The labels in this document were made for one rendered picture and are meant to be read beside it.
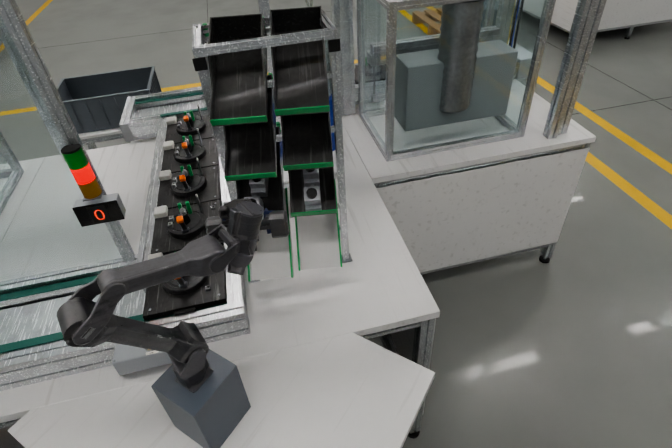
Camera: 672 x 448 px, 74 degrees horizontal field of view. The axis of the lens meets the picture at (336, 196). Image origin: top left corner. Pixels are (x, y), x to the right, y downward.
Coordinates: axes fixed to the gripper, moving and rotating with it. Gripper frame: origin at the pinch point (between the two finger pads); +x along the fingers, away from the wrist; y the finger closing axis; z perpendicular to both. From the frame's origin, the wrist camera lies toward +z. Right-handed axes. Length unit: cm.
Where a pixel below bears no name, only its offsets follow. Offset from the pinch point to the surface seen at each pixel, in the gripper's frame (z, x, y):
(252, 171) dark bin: 7.4, 11.8, 0.0
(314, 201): -4.0, 14.5, -15.0
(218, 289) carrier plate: -31.3, 16.3, 17.1
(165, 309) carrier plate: -32.5, 10.4, 31.8
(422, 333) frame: -55, 16, -45
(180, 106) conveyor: -3, 153, 61
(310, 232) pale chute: -19.4, 25.2, -12.1
